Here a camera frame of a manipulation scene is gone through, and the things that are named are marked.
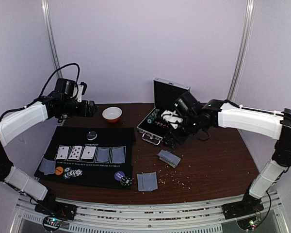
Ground left aluminium frame post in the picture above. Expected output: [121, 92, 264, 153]
[41, 0, 61, 69]

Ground boxed deck of cards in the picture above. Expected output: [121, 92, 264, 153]
[157, 150, 181, 168]

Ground face-up community card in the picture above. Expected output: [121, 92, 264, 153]
[81, 146, 96, 160]
[55, 146, 70, 160]
[67, 146, 83, 161]

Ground dealt cards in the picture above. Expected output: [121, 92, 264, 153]
[39, 159, 56, 175]

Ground black poker table mat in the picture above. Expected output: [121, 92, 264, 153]
[34, 127, 135, 189]

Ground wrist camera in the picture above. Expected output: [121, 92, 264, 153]
[53, 78, 87, 102]
[161, 110, 183, 129]

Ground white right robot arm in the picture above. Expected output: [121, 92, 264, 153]
[161, 92, 291, 215]

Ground clear acrylic dealer button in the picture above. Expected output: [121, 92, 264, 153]
[86, 131, 97, 141]

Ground orange big blind button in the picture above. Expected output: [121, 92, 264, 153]
[55, 166, 64, 176]

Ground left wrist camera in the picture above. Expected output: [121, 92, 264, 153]
[53, 78, 87, 102]

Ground red dice set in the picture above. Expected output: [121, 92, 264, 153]
[155, 121, 170, 129]

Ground aluminium poker chip case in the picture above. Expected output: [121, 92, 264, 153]
[137, 78, 191, 146]

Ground dealt card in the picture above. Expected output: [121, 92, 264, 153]
[137, 174, 148, 192]

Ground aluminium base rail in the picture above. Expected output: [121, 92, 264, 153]
[13, 190, 283, 233]

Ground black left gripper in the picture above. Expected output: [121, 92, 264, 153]
[63, 99, 97, 117]

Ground blue small blind button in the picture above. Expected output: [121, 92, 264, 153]
[114, 171, 125, 181]

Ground black poker chip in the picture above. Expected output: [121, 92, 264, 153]
[120, 177, 132, 187]

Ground white blue chips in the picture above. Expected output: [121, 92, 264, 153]
[64, 167, 83, 179]

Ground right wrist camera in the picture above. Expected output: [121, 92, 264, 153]
[161, 110, 183, 129]

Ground aluminium frame post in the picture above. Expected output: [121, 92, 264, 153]
[41, 0, 61, 69]
[227, 0, 256, 101]

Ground face-down community card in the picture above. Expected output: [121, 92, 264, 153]
[96, 147, 111, 163]
[111, 146, 126, 164]

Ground right aluminium frame post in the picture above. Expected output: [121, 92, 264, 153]
[227, 0, 256, 101]

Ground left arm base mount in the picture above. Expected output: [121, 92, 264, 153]
[34, 201, 77, 220]

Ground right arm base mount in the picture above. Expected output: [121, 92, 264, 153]
[222, 200, 264, 219]

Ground orange bowl white inside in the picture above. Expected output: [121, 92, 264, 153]
[102, 106, 122, 123]

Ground left chip row in case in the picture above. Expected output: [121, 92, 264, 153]
[146, 109, 160, 124]

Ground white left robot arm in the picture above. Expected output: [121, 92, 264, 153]
[0, 97, 97, 216]

